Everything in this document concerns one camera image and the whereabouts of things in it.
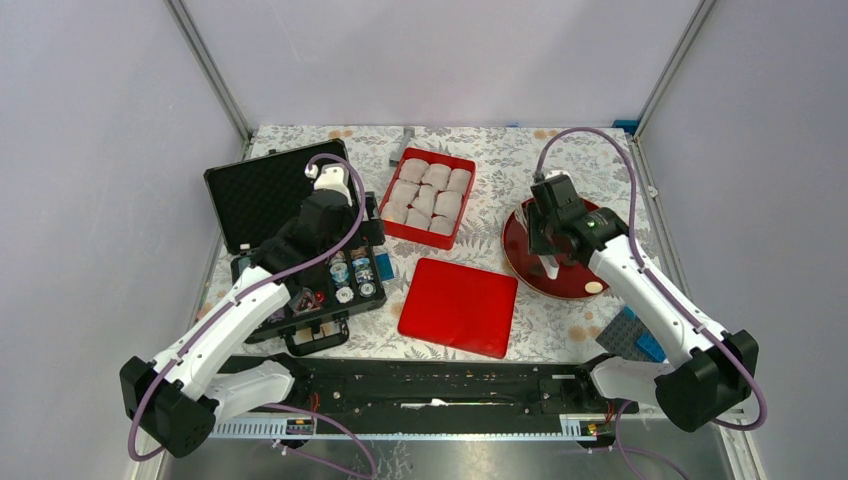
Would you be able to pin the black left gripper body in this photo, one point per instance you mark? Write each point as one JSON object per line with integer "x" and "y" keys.
{"x": 369, "y": 232}

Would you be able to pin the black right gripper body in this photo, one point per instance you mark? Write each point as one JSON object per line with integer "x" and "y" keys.
{"x": 541, "y": 229}

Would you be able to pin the silver tweezers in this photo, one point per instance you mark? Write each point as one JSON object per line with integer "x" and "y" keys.
{"x": 550, "y": 265}

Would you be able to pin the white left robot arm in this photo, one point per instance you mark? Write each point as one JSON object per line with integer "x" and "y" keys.
{"x": 174, "y": 399}

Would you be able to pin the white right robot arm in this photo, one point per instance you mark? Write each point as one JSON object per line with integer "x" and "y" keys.
{"x": 707, "y": 370}

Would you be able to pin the white dome chocolate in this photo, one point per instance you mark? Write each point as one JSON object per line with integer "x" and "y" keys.
{"x": 593, "y": 287}

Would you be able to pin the dark red round tray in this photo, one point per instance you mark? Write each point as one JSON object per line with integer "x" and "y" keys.
{"x": 572, "y": 275}

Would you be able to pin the black poker chip case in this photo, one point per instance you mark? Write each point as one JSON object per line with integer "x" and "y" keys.
{"x": 253, "y": 201}

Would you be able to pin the red tin box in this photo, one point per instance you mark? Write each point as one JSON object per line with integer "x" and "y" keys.
{"x": 407, "y": 206}

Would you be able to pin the white paper cup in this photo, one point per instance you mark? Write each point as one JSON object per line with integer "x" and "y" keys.
{"x": 448, "y": 204}

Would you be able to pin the red tin lid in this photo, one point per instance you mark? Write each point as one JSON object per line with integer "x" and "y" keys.
{"x": 459, "y": 307}

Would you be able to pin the grey lego baseplate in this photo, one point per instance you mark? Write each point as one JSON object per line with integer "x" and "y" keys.
{"x": 620, "y": 336}

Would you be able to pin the blue lego brick on baseplate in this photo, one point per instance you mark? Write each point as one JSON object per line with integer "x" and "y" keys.
{"x": 648, "y": 345}

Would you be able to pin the grey metal bracket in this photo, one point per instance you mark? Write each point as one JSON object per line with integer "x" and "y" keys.
{"x": 407, "y": 135}

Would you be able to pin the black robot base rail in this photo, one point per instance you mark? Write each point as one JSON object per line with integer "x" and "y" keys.
{"x": 436, "y": 399}

